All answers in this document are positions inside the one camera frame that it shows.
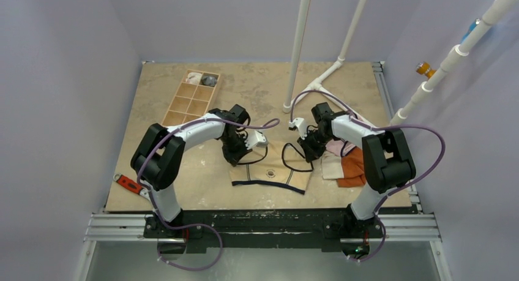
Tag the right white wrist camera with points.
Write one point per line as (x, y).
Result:
(300, 125)

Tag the rolled white underwear in tray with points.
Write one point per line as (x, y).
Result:
(193, 77)

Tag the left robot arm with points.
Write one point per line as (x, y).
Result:
(158, 157)

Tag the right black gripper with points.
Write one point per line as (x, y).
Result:
(309, 148)

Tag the orange valve fitting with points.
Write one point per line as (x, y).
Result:
(424, 68)

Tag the red handled clamp tool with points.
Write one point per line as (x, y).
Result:
(131, 185)

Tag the pink underwear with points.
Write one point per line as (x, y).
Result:
(339, 148)

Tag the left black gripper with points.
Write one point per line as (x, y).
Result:
(234, 157)

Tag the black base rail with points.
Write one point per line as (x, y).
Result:
(327, 229)

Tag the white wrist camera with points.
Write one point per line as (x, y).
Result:
(255, 139)
(300, 125)

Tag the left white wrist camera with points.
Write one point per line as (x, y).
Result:
(255, 139)

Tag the rolled grey underwear in tray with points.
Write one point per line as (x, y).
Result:
(209, 80)

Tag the blue clip on pipe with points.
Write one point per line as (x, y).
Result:
(472, 26)

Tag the wooden compartment tray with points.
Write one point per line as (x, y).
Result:
(191, 101)

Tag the orange white underwear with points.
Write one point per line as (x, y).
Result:
(347, 171)

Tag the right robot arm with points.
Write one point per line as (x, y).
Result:
(388, 162)

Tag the white PVC pipe on wall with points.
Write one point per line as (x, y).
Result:
(492, 16)

